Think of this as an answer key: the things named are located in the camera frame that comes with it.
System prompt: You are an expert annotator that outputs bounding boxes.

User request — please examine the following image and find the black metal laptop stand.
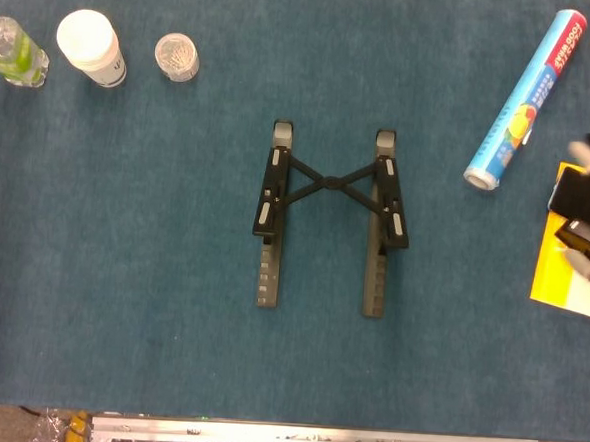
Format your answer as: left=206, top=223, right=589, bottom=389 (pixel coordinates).
left=246, top=118, right=417, bottom=320

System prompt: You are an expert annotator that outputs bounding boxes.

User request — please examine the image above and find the black phone blue case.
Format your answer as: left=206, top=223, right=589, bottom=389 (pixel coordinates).
left=547, top=165, right=590, bottom=231

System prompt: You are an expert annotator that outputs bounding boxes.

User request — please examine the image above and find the black stapler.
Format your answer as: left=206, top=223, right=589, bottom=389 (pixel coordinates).
left=552, top=218, right=590, bottom=268

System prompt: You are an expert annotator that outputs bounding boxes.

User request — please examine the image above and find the blue food wrap roll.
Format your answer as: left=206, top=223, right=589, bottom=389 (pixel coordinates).
left=460, top=2, right=589, bottom=199

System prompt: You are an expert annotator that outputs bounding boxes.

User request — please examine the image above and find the yellow white booklet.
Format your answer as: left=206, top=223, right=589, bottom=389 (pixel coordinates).
left=528, top=159, right=590, bottom=321

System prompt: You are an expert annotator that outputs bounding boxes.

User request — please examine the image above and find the clear plastic toothpick jar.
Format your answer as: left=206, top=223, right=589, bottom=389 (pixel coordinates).
left=151, top=30, right=203, bottom=84

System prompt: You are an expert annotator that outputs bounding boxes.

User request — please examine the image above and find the teal table cloth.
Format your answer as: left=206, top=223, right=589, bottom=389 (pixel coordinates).
left=0, top=0, right=590, bottom=442

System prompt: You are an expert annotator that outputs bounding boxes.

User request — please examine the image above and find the white paper cup stack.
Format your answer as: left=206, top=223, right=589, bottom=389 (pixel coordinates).
left=52, top=7, right=131, bottom=89

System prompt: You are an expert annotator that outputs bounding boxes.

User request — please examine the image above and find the clear bottle green label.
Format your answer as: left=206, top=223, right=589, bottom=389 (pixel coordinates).
left=0, top=12, right=53, bottom=90

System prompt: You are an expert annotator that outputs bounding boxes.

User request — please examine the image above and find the crumpled clear plastic wrap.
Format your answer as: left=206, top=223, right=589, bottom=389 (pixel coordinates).
left=28, top=407, right=73, bottom=442

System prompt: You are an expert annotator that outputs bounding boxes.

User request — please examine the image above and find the aluminium frame rail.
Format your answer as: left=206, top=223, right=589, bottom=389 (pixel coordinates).
left=89, top=412, right=541, bottom=442

